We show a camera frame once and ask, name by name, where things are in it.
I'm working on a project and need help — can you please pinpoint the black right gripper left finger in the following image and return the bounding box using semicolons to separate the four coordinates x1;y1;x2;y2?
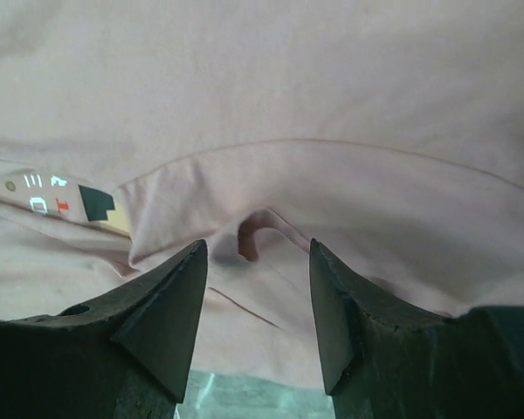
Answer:
0;240;207;418

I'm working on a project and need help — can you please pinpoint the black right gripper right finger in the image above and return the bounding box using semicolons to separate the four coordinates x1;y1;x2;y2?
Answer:
309;240;524;418

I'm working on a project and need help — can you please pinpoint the pink printed t-shirt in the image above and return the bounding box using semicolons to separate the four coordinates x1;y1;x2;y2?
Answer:
0;1;524;388

